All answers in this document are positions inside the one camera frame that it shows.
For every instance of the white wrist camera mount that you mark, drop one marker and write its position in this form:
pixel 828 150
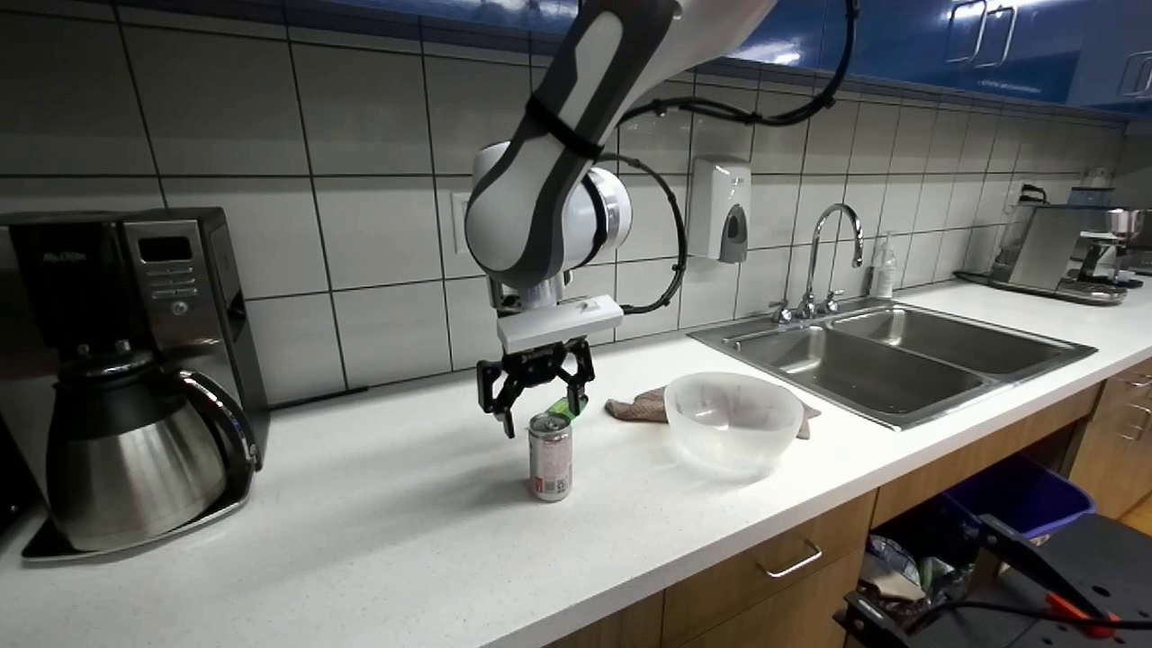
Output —
pixel 559 325

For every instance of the white wall soap dispenser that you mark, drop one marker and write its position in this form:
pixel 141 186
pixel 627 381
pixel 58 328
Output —
pixel 723 211

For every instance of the black trash bag bin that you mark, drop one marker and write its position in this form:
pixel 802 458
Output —
pixel 904 576

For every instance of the stainless steel double sink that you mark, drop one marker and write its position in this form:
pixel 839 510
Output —
pixel 888 362

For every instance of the chrome sink faucet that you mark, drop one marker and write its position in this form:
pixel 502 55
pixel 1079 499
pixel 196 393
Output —
pixel 822 226

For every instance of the wooden base cabinets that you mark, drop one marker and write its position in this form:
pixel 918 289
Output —
pixel 743 589

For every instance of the black camera stand table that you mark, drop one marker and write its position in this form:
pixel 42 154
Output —
pixel 1081 589

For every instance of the blue wall cabinets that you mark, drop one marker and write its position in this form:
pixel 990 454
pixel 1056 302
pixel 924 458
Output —
pixel 900 42

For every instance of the steel coffee carafe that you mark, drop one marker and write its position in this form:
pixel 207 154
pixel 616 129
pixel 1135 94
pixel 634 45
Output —
pixel 131 460

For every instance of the black silver coffee maker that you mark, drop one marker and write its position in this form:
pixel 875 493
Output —
pixel 180 276

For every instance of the silver red drink can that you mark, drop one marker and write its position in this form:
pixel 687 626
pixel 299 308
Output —
pixel 547 460

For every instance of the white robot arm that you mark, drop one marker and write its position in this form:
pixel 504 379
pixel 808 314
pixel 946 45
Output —
pixel 543 201

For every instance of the blue plastic bin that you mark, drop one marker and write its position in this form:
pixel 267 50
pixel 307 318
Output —
pixel 1019 499

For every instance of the small soap bottle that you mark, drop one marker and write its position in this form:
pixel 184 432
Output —
pixel 883 276

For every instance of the silver espresso machine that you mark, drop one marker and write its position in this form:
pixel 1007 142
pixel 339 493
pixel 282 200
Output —
pixel 1065 244

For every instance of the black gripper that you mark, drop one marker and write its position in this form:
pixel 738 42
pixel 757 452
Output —
pixel 533 366

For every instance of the translucent white plastic bowl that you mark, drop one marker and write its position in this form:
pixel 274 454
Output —
pixel 733 427

